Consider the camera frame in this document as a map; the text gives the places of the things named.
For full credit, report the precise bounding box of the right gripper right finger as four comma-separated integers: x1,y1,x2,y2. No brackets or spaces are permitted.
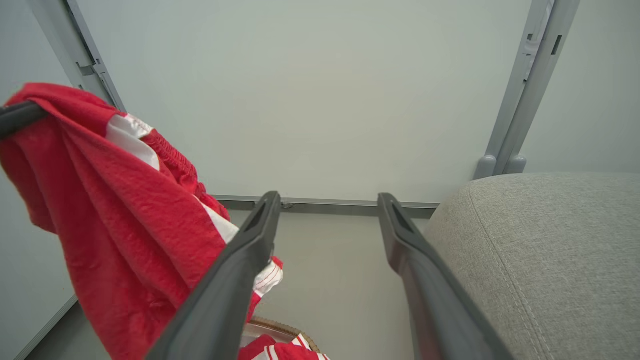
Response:
377,193,513,360

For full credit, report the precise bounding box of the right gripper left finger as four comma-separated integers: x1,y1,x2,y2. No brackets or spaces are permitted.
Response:
145,191,282,360

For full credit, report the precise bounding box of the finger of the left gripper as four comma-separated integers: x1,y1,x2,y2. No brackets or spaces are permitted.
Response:
0,101,49,140

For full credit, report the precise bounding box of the red white striped garment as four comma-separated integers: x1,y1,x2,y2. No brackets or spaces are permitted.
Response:
0,82,331,360

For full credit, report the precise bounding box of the wicker laundry basket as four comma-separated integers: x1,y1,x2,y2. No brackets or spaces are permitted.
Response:
244,316,321,354

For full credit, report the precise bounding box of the grey fabric sofa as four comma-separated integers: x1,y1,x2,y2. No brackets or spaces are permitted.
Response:
422,172,640,360

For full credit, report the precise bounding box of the grey metal frame post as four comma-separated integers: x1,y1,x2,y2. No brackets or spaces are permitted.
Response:
27,0,127,112
472,0,582,181

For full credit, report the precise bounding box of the grey metal frame rail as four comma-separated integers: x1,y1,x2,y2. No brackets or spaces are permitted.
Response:
210,195,441,219

